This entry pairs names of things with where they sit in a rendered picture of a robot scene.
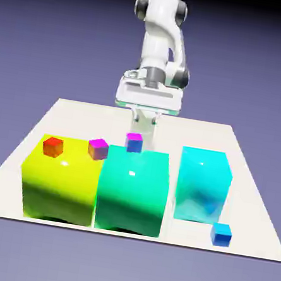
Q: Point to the small blue cube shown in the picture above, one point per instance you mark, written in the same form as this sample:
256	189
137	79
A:
221	235

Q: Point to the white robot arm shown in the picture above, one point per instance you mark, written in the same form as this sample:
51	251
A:
157	30

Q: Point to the large green box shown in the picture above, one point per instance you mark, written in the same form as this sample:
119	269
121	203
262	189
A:
132	193

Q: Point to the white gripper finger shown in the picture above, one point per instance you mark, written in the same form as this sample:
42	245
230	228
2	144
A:
136	115
155	118

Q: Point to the small red cube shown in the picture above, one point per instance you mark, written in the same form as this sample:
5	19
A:
52	147

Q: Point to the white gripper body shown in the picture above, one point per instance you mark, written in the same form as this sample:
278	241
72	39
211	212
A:
149	98

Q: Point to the small magenta cube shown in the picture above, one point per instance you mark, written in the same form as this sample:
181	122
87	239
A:
98	149

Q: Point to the large yellow box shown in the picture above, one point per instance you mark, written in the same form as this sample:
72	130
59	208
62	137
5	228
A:
59	181

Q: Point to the large cyan box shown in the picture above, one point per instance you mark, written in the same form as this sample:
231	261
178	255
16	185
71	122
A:
202	186

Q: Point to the small purple cube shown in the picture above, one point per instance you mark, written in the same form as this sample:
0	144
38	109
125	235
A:
134	143

